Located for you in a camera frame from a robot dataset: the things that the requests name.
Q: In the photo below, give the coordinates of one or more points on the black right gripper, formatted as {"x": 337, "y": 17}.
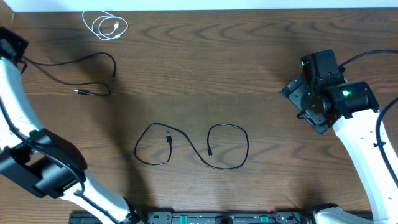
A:
{"x": 294, "y": 91}

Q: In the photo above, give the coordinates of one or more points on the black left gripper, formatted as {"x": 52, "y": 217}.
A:
{"x": 23, "y": 43}

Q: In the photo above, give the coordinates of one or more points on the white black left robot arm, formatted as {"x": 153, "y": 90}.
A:
{"x": 40, "y": 161}

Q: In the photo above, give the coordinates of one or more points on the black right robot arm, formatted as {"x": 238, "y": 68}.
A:
{"x": 356, "y": 119}

